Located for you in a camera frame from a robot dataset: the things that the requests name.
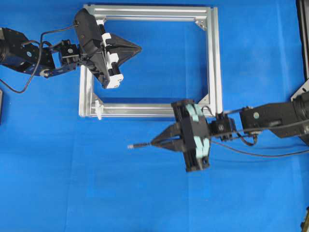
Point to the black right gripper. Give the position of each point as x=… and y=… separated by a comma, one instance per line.
x=194, y=133

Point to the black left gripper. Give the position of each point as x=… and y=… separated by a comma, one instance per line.
x=103, y=64

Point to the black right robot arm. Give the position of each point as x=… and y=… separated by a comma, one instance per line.
x=285, y=119

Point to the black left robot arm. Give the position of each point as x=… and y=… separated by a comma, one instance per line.
x=39, y=58

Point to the white zip tie loop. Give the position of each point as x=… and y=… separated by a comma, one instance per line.
x=99, y=108

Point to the dark box left edge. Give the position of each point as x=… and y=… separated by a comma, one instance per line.
x=1, y=103

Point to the silver aluminium extrusion frame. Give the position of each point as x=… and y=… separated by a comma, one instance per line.
x=204, y=17

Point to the black vertical rail right edge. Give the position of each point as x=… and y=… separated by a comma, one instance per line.
x=303, y=19

